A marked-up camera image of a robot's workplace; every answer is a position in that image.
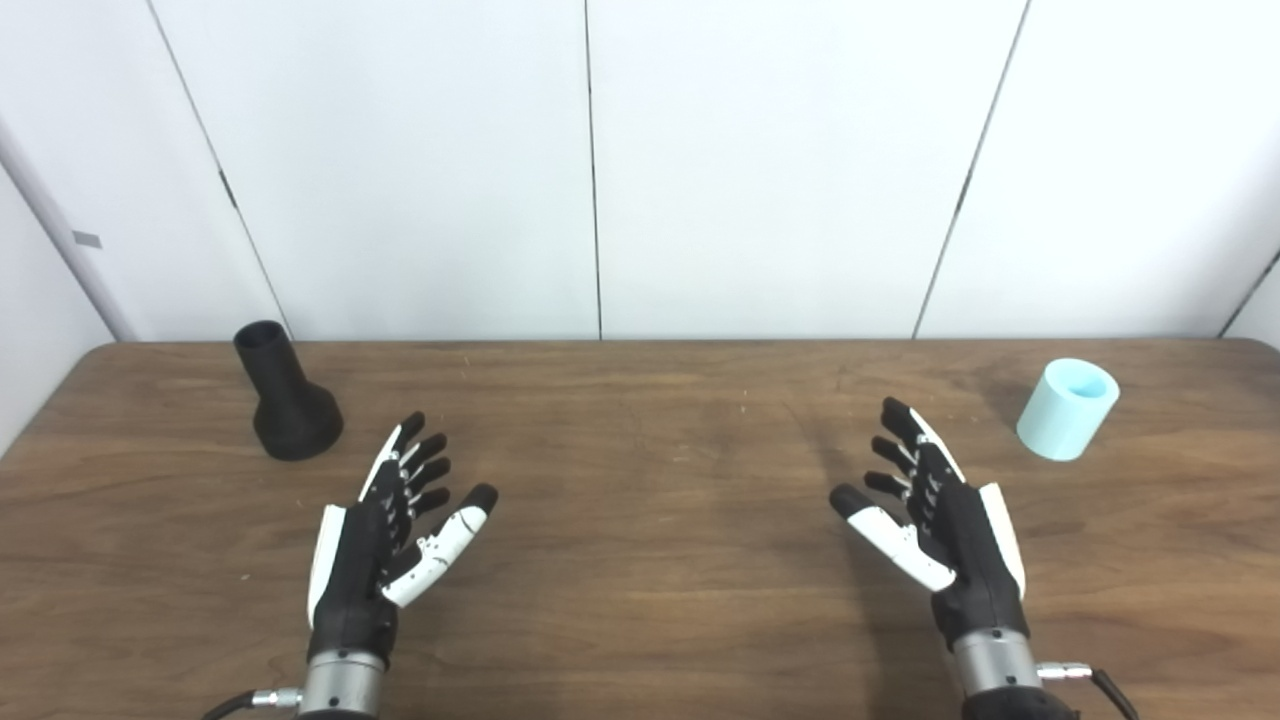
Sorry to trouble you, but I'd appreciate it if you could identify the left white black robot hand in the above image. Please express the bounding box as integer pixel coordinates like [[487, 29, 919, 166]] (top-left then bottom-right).
[[305, 411, 499, 661]]

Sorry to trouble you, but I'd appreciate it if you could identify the black flared nozzle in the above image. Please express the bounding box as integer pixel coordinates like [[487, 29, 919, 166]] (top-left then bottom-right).
[[233, 320, 344, 462]]

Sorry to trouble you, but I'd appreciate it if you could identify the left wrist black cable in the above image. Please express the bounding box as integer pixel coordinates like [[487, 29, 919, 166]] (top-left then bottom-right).
[[203, 687, 303, 720]]

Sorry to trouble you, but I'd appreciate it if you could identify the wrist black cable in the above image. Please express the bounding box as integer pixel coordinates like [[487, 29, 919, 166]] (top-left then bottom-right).
[[1037, 662, 1141, 720], [203, 687, 303, 720]]

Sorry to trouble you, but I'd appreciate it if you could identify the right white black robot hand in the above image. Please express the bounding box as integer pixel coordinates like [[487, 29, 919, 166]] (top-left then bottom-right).
[[829, 397, 1031, 651]]

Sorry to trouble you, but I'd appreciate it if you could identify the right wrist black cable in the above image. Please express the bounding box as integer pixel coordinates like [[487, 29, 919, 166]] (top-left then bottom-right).
[[1037, 662, 1141, 720]]

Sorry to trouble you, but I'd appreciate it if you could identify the light blue cylinder cup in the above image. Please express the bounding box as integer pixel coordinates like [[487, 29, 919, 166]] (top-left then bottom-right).
[[1016, 358, 1121, 462]]

